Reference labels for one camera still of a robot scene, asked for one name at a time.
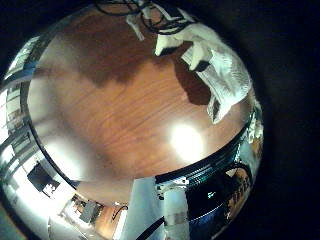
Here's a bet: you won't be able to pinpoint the white piece of clothing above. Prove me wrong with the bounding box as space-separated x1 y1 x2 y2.
181 23 253 125

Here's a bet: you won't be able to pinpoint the black equipment box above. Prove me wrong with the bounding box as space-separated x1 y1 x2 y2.
186 173 234 218

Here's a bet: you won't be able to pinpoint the black monitor screen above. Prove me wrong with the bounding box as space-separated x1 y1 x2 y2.
26 162 61 198

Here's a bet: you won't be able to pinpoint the grey box on floor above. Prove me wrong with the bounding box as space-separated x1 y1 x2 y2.
79 199 104 225

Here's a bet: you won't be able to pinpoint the black cable loops at hand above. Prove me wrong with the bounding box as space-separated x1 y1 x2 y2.
93 0 198 36

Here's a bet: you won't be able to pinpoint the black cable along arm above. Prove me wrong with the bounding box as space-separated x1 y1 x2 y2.
134 215 166 240

